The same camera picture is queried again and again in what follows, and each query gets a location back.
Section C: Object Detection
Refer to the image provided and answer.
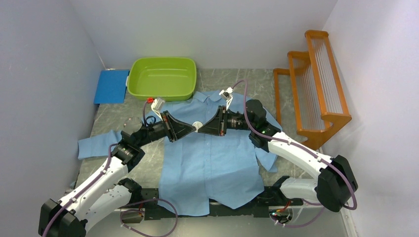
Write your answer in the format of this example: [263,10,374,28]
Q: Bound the light blue button shirt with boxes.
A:
[78,91,278,216]

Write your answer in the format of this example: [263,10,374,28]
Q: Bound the orange wooden rack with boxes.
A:
[273,30,352,150]

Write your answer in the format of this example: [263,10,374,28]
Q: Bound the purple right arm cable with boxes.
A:
[233,79,358,229]

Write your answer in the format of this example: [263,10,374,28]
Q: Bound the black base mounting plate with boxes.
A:
[122,186,303,220]

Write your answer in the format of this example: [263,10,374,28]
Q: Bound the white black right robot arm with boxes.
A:
[194,99,358,212]

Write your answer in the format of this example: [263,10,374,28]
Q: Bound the silver round brooch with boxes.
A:
[192,121,203,130]

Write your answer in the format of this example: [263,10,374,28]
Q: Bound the aluminium frame rails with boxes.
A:
[51,147,359,237]

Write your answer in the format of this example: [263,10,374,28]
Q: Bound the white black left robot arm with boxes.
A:
[38,111,197,237]

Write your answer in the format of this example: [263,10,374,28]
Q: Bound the green plastic basin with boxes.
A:
[126,57,197,101]

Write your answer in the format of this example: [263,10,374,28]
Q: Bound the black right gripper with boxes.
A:
[198,105,254,136]

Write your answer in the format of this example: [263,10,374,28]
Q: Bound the blue flat board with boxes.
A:
[93,70,129,105]

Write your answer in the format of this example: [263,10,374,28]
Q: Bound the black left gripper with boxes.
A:
[136,111,196,147]

